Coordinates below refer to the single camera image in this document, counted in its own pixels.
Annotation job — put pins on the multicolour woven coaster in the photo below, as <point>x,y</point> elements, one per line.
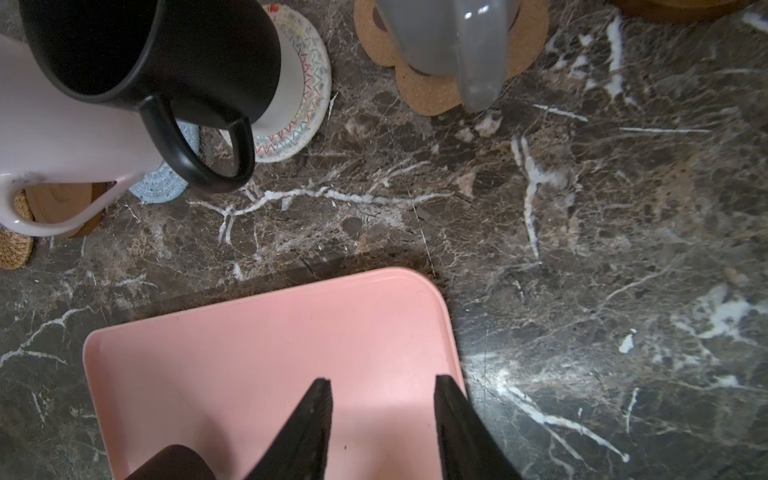
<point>303,95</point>

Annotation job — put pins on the black mug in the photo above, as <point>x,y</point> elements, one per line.
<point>211,63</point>

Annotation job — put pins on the rattan woven coaster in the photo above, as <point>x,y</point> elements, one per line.
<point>16,249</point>

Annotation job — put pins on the grey woven coaster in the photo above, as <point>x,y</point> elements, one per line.
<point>164,184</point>

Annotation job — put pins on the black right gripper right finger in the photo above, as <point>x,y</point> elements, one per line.
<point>466,448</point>

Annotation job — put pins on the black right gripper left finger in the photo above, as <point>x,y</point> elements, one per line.
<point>300,450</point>

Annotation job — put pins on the paw print coaster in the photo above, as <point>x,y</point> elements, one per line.
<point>433,95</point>

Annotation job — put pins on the brown wooden coaster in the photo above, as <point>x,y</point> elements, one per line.
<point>679,11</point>
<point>54,203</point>

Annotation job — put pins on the grey mug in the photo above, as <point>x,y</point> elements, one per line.
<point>465,40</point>

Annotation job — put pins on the pink tray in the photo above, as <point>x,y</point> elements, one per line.
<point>224,378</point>

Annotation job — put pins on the white mug pink handle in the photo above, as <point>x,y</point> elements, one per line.
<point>50,138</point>

